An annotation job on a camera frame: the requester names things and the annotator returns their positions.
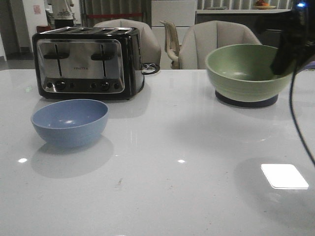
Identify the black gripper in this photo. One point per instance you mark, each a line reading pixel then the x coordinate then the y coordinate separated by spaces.
pixel 297 35

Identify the green bowl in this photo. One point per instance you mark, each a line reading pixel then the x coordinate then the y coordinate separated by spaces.
pixel 242 72

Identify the blue bowl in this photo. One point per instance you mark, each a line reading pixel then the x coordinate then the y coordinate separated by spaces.
pixel 71 123

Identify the dark grey counter unit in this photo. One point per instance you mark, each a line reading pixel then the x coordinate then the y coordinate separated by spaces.
pixel 245 17

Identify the fruit plate on counter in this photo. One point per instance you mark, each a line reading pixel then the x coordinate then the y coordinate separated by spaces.
pixel 262 5

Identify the dark blue saucepan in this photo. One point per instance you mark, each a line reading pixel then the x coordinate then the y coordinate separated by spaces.
pixel 257 104

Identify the right beige upholstered chair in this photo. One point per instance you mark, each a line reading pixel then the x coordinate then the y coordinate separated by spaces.
pixel 203 38

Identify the beige upholstered chair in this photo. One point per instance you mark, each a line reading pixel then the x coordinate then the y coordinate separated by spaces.
pixel 150 48
pixel 203 38

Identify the white cabinet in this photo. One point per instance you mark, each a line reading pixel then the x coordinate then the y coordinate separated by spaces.
pixel 170 19

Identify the cream plastic chair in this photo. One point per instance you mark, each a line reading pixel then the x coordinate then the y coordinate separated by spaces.
pixel 172 46

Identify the left beige upholstered chair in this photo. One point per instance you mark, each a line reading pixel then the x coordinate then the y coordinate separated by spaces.
pixel 150 48

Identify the black chrome toaster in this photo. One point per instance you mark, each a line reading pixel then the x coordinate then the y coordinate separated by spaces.
pixel 94 63

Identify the red box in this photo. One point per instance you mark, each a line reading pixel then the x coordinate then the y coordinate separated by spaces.
pixel 43 28

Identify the pink wall poster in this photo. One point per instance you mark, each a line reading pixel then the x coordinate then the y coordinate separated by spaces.
pixel 37 9

